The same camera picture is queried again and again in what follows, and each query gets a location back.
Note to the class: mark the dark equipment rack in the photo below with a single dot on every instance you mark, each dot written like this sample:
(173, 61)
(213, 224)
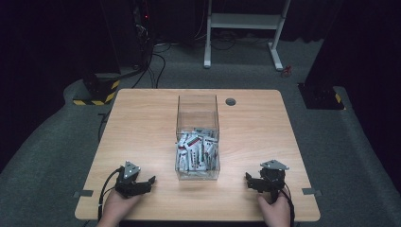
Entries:
(143, 28)

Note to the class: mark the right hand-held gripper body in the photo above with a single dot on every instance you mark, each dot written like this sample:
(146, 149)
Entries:
(273, 178)

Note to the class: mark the white metal stand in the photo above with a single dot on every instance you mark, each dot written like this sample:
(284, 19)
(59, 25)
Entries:
(244, 21)

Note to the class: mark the clear plastic box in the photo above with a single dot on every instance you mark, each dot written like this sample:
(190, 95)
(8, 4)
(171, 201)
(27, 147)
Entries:
(198, 135)

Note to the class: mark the person's right hand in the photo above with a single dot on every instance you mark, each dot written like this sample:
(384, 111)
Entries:
(275, 213)

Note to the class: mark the black yellow striped stand base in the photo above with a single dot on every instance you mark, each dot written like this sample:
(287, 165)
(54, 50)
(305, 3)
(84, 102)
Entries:
(100, 91)

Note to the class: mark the grey tape strip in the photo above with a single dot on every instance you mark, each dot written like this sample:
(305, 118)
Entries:
(311, 191)
(83, 193)

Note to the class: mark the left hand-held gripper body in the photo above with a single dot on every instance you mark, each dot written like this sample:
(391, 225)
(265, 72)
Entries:
(127, 176)

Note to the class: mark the small red object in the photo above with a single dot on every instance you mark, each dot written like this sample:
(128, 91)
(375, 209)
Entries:
(286, 71)

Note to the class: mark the pile of white packets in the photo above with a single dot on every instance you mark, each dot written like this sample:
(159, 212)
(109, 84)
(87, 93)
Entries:
(197, 151)

